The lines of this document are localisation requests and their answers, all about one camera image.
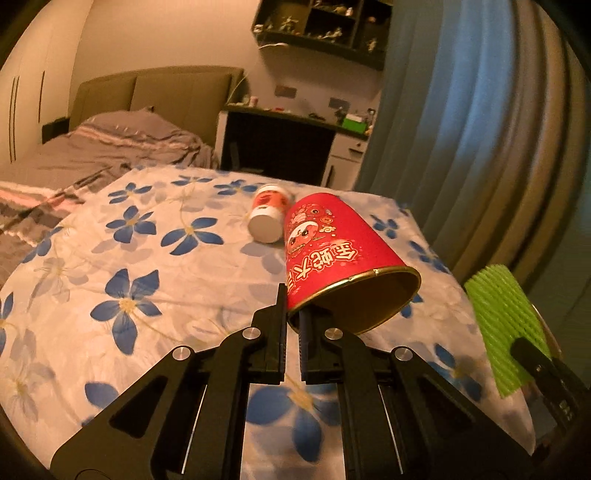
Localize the dark wall shelf with figurines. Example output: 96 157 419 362
250 0 394 71

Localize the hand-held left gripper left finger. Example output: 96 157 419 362
50 282 290 480

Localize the red paper cup gold inside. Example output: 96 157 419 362
283 193 422 336

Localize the white wardrobe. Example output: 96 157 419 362
0 0 94 168

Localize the white bottle with red label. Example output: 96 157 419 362
247 184 295 244

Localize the grey striped duvet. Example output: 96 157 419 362
0 111 221 280

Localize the grey blue curtain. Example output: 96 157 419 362
355 0 591 298

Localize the blue flower printed blanket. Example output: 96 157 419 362
0 165 539 480

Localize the dark desk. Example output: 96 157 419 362
220 102 370 188

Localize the white drawer unit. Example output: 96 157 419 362
322 133 370 191

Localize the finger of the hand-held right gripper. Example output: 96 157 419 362
510 337 585 431

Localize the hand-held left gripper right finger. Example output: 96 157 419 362
295 308 539 480

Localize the green foam net sleeve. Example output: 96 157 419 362
464 263 556 399

